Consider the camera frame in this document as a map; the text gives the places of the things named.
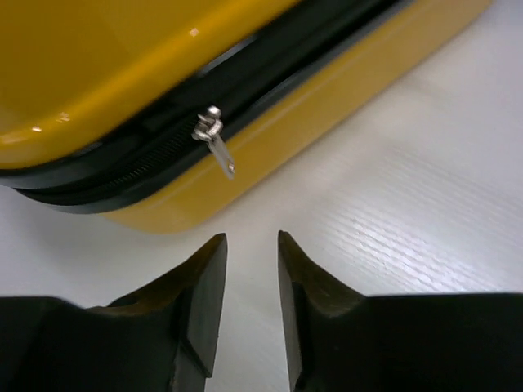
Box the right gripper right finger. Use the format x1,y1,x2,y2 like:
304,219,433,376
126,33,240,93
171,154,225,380
278,231,522,391

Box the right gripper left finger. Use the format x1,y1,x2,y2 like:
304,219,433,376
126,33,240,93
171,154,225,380
1,234,227,391

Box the silver zipper pull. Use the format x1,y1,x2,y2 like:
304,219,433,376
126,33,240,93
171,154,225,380
192,105,235,179

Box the yellow Pikachu suitcase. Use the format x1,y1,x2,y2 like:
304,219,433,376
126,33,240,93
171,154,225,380
1,0,489,233

